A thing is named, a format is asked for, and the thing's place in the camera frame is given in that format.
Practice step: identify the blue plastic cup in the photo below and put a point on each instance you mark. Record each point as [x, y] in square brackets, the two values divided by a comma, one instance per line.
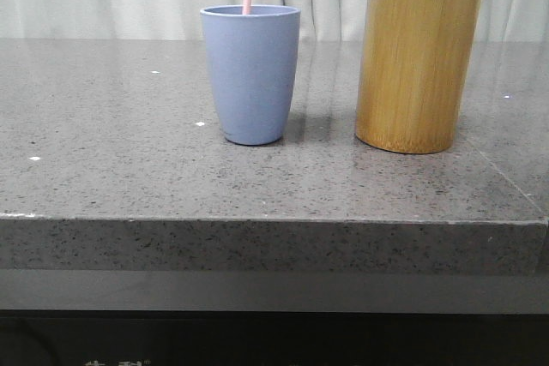
[252, 66]

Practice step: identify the bamboo chopstick holder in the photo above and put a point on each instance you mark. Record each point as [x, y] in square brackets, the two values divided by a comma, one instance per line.
[413, 68]

